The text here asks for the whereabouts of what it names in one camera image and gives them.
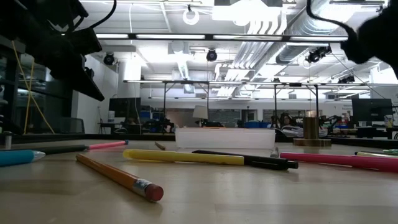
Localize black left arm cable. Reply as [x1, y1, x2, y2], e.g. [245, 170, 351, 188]
[88, 0, 118, 29]

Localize small silver metal cylinder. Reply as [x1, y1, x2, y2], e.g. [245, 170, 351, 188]
[2, 131, 13, 150]

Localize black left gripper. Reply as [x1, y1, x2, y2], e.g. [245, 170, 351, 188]
[30, 27, 106, 103]

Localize silver ventilation duct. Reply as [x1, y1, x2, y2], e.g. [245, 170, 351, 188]
[275, 0, 352, 65]

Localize black aluminium table frame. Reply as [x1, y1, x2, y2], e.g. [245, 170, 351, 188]
[0, 129, 398, 149]

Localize black computer monitor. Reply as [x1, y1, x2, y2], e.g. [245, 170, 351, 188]
[351, 98, 394, 123]
[108, 97, 142, 118]

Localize black pen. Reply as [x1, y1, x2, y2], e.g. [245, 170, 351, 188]
[192, 149, 299, 171]

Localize pink marker pen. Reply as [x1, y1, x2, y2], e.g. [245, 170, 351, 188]
[279, 152, 398, 174]

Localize black metal workstation frame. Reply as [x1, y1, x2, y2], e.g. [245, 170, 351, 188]
[123, 79, 212, 131]
[270, 82, 321, 128]

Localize white lampshade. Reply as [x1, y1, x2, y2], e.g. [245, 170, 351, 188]
[192, 105, 208, 119]

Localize pink pen blue tip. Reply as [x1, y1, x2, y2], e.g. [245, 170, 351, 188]
[86, 139, 129, 151]

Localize white ring ceiling fixture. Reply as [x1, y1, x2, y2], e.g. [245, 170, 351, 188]
[182, 8, 200, 26]

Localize black bar with light strips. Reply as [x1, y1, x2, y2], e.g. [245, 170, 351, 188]
[93, 32, 349, 43]

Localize orange pencil with eraser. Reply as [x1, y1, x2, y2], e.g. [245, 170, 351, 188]
[75, 153, 165, 202]

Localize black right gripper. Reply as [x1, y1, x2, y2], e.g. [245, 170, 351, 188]
[340, 0, 398, 79]

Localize black ceiling-mounted device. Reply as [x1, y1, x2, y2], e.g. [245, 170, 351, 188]
[305, 45, 332, 64]

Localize clear pencil box orange lid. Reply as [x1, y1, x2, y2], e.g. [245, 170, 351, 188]
[174, 126, 277, 149]

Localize blue storage bin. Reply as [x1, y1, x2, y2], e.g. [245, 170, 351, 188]
[244, 121, 271, 129]

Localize person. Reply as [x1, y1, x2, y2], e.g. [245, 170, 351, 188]
[279, 112, 298, 129]

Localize dark brown pencil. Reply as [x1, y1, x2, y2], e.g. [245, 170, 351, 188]
[0, 144, 91, 156]

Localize dark mesh panel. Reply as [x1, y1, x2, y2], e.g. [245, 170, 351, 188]
[58, 117, 85, 134]

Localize yellow highlighter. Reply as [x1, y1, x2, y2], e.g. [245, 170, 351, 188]
[123, 149, 246, 166]

